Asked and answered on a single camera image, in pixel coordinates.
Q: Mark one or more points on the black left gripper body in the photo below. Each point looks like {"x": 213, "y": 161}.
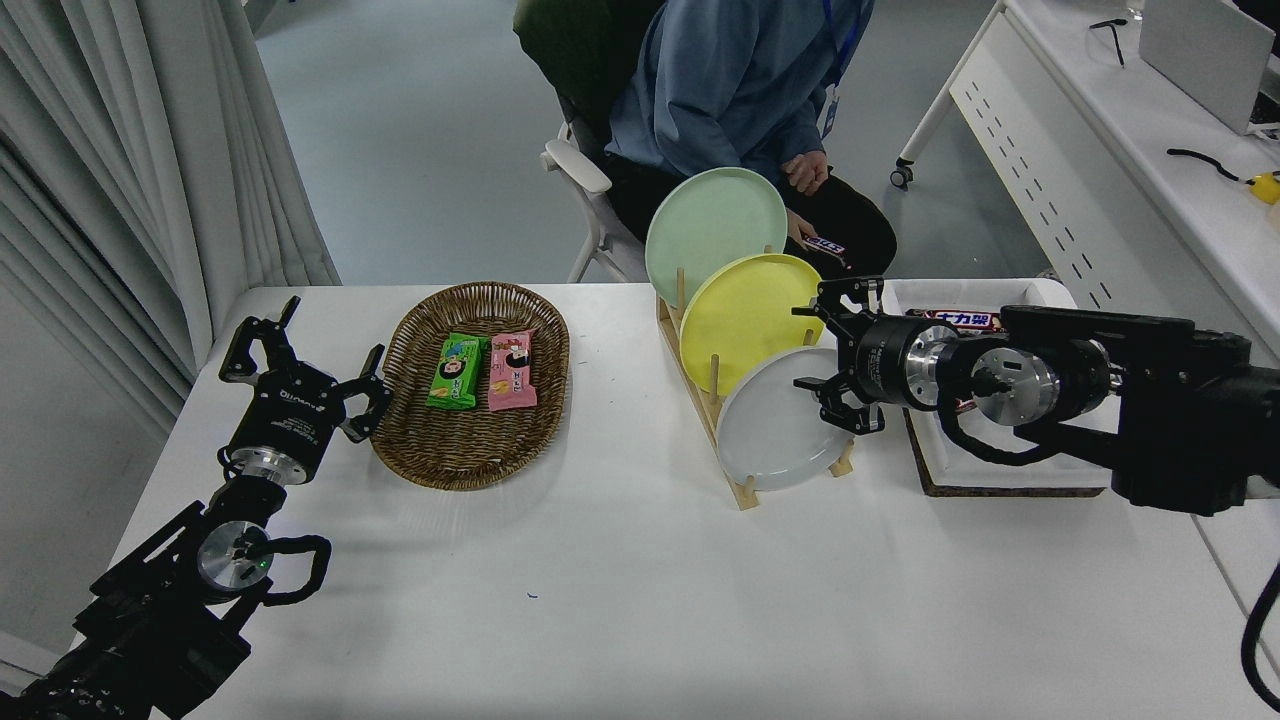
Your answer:
{"x": 290, "y": 415}

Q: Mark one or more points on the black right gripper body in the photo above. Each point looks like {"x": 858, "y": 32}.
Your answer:
{"x": 880, "y": 360}

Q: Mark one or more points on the Snickers chocolate bar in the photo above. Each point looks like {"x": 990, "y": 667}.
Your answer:
{"x": 826, "y": 247}

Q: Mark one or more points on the grey plate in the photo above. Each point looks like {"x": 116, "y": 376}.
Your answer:
{"x": 770, "y": 440}

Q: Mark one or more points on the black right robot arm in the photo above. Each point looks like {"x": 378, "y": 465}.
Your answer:
{"x": 1180, "y": 400}

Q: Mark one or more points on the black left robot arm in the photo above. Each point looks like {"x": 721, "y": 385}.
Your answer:
{"x": 150, "y": 620}

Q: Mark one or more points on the yellow plate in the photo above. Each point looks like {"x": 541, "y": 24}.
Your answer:
{"x": 750, "y": 320}

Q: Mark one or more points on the wooden plate rack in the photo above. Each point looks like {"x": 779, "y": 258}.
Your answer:
{"x": 747, "y": 495}

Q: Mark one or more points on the pale green plate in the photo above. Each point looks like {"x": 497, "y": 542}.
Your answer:
{"x": 710, "y": 230}

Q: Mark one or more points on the person's hand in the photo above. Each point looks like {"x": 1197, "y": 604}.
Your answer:
{"x": 806, "y": 174}

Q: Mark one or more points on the Snickers bar Chinese print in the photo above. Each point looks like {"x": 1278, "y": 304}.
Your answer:
{"x": 960, "y": 319}

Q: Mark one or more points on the green snack packet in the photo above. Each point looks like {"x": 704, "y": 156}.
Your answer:
{"x": 456, "y": 372}

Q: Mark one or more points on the brown wicker basket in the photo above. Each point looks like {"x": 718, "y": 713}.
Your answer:
{"x": 470, "y": 450}

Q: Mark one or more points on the pink snack packet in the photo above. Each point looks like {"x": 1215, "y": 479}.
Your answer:
{"x": 512, "y": 372}

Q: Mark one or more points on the white tray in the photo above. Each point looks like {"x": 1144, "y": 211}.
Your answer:
{"x": 1000, "y": 478}

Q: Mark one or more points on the white curtain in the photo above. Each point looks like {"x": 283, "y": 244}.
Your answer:
{"x": 120, "y": 150}

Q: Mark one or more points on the person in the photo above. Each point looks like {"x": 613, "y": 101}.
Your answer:
{"x": 720, "y": 90}

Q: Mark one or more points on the white desk on casters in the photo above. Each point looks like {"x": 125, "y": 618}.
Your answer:
{"x": 1100, "y": 150}

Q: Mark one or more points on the chair with white armrest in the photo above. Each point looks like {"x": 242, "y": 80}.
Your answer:
{"x": 575, "y": 60}

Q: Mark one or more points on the yellow object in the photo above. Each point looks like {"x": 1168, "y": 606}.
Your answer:
{"x": 1266, "y": 188}

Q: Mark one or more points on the silver laptop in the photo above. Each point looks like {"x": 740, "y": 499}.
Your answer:
{"x": 1200, "y": 50}

